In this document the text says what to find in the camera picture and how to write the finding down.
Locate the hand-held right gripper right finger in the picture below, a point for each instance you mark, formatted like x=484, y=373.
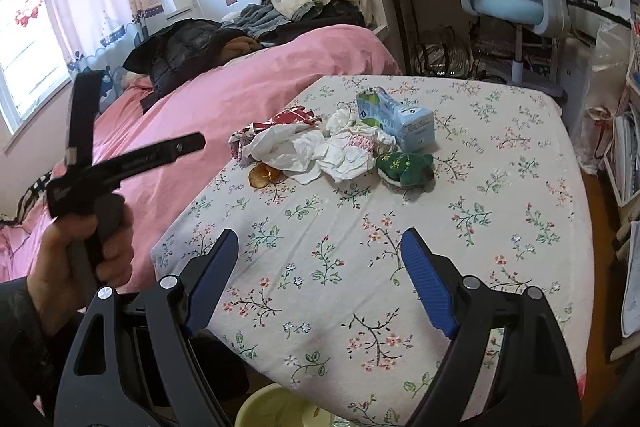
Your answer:
x=425, y=277

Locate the blue and grey desk chair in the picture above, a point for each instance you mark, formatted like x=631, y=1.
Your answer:
x=515, y=2

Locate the brown cloth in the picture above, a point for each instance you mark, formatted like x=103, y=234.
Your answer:
x=240, y=47

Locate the pile of clothes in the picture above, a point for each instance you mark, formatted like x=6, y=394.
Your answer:
x=280, y=14

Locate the orange peel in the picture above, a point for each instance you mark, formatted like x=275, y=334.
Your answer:
x=260, y=177

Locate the blue milk carton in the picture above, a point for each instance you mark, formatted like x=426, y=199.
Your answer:
x=405, y=122

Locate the red snack wrapper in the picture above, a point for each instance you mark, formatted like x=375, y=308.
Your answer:
x=290, y=116

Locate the pale yellow bin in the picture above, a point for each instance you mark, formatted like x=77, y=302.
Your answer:
x=280, y=407

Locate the floral tablecloth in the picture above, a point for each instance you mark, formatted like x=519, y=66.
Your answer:
x=350, y=207

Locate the person's left hand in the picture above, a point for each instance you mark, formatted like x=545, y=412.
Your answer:
x=50, y=257

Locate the black puffer jacket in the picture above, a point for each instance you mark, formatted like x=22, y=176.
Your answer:
x=190, y=42

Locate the window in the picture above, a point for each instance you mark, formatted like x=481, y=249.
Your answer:
x=25, y=32

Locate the white storage rack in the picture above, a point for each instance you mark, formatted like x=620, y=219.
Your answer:
x=625, y=147

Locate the plaid cloth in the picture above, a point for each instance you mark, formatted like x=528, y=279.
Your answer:
x=32, y=192

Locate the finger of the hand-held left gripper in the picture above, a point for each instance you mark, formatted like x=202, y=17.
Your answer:
x=150, y=154
x=87, y=117

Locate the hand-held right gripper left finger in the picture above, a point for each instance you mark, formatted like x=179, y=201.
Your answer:
x=215, y=277

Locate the clear plastic bags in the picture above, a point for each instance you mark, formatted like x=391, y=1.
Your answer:
x=450, y=54

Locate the small white tissue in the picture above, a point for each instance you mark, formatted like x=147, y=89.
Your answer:
x=342, y=119

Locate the green wrapper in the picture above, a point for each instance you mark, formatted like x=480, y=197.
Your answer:
x=402, y=164

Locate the large white tissue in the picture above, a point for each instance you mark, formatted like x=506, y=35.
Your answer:
x=280, y=147

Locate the pink bed cover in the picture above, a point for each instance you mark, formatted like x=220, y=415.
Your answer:
x=225, y=77

